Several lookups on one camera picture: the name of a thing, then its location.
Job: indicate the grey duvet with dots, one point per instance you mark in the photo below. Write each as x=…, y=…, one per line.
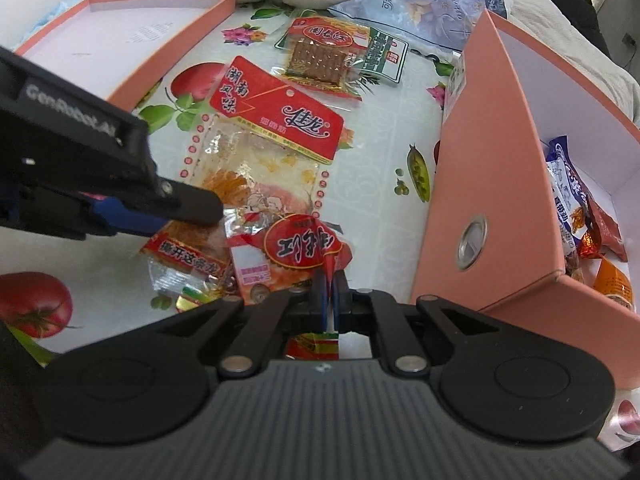
x=543, y=20

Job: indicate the orange snack packet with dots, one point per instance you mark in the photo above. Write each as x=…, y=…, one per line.
x=612, y=283

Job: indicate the blue floral tissue pack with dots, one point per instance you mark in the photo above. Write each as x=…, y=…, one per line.
x=443, y=24

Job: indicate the red gold candy packet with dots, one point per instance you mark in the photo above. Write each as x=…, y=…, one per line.
x=589, y=246

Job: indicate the pink box lid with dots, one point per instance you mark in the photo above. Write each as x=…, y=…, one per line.
x=116, y=49

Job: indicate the pink storage box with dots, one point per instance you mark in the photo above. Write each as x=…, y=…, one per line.
x=492, y=242

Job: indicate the blue white noodle snack bag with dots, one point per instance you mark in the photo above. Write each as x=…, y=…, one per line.
x=571, y=203

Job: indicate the fruit print bed sheet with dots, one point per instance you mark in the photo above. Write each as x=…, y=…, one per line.
x=366, y=191

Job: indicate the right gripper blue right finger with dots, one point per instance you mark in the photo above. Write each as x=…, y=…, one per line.
x=379, y=317

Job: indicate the red yellow tofu snack pack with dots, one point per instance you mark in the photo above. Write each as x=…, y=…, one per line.
x=324, y=54

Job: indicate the small red round-label pack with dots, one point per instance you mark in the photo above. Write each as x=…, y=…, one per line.
x=271, y=252

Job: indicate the dark red sachet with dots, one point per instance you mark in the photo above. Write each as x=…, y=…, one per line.
x=610, y=235

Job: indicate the red label spicy strip pack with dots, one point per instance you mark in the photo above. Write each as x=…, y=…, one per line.
x=259, y=144

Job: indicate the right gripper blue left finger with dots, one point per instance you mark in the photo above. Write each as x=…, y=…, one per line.
x=269, y=325

